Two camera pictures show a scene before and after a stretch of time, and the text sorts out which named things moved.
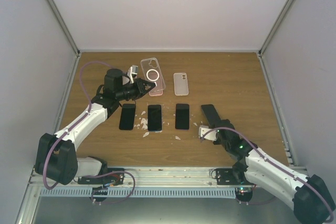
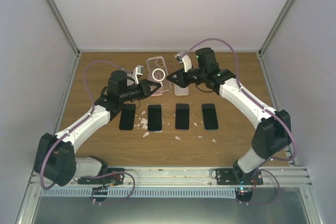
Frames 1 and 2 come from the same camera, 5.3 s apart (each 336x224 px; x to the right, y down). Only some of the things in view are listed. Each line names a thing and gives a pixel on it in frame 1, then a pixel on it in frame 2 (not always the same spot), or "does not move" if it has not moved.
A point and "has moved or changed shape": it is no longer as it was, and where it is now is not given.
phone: x=156 y=92 does not move
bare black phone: x=212 y=117 has moved or changed shape
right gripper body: x=222 y=142 -> x=187 y=82
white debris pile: x=144 y=121 does not move
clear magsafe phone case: x=152 y=72 has moved or changed shape
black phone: x=182 y=116 does not move
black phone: x=127 y=116 does not move
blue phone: x=154 y=117 does not move
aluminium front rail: x=155 y=178 does not move
